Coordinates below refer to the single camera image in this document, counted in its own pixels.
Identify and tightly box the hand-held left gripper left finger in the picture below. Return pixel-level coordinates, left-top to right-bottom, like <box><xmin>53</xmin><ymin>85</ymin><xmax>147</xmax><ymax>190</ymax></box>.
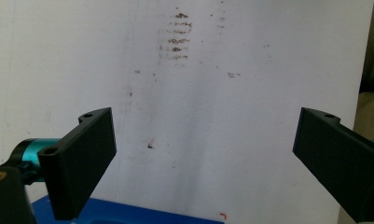
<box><xmin>37</xmin><ymin>106</ymin><xmax>118</xmax><ymax>221</ymax></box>

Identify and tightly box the blue flat board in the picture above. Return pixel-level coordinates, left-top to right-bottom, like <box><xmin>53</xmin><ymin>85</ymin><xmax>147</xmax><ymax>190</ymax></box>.
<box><xmin>31</xmin><ymin>197</ymin><xmax>226</xmax><ymax>224</ymax></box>

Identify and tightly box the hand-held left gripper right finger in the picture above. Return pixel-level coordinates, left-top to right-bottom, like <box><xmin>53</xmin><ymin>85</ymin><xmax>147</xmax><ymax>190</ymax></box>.
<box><xmin>292</xmin><ymin>106</ymin><xmax>374</xmax><ymax>223</ymax></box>

